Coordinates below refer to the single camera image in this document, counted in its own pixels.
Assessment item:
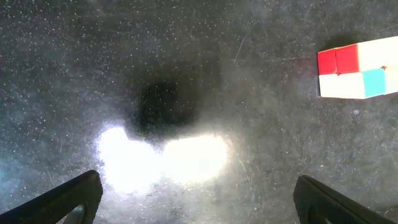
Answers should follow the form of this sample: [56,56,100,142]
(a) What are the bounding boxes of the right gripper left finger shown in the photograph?
[0,169,104,224]

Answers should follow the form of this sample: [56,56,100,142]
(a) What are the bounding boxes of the many-coloured puzzle cube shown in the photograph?
[317,35,398,100]

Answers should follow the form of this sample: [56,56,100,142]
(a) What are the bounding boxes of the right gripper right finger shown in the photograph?
[292,174,396,224]

